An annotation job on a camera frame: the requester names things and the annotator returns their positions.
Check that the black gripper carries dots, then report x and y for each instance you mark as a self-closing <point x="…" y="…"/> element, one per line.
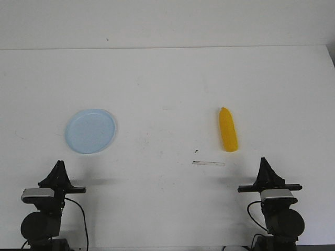
<point x="61" y="190"/>
<point x="272" y="179"/>

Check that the light blue round plate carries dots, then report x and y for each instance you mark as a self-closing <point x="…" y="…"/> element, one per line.
<point x="90" y="131"/>

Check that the yellow corn cob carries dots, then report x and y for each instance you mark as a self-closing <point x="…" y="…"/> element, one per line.
<point x="227" y="130"/>

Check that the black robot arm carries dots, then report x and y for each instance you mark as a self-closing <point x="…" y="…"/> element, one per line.
<point x="283" y="224"/>
<point x="42" y="228"/>

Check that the clear tape strip on table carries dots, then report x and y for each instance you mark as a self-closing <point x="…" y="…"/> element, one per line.
<point x="208" y="163"/>

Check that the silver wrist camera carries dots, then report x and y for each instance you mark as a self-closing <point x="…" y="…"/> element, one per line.
<point x="36" y="193"/>
<point x="277" y="196"/>

